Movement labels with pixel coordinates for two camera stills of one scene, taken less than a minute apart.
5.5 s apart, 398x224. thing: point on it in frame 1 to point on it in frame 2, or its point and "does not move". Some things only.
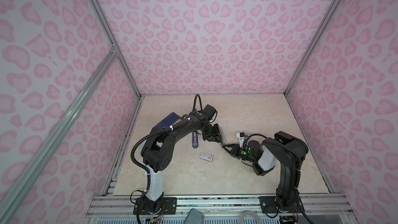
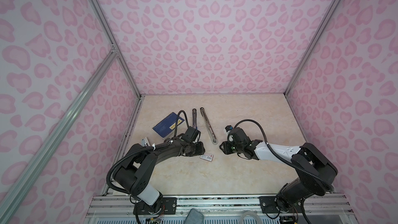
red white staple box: [206, 156] does not move
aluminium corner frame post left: [108, 29] does not move
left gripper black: [215, 132] to [201, 150]
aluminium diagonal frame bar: [12, 194] does not move
